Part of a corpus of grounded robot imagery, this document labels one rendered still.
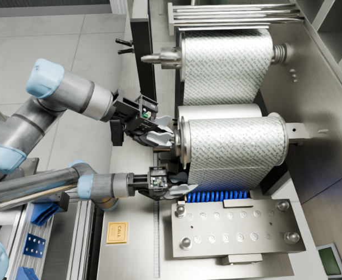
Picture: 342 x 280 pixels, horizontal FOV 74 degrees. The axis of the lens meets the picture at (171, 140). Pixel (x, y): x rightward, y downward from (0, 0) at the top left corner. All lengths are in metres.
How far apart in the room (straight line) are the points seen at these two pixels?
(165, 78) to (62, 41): 2.34
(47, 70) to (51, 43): 3.02
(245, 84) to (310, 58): 0.18
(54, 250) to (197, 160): 1.32
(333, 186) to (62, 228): 1.54
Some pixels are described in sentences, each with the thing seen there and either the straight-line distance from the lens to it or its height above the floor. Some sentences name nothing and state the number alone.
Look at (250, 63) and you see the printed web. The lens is 0.71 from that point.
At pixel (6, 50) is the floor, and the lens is 3.67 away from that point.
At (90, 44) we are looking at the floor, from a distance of 3.32.
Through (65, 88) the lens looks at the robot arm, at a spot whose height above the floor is 1.47.
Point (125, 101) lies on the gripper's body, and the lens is 0.53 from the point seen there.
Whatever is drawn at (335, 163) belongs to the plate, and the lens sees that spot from 0.63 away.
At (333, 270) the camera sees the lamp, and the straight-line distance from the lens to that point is 0.70.
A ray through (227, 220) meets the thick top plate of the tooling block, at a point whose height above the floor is 1.03.
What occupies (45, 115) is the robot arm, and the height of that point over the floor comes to 1.39.
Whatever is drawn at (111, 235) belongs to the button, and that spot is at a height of 0.92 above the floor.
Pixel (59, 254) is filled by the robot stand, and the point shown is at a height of 0.21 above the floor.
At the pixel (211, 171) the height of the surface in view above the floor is 1.19.
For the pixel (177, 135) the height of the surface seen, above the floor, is 1.29.
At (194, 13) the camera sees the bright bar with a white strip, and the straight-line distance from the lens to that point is 0.70.
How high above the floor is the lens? 1.78
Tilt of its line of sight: 57 degrees down
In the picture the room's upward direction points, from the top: straight up
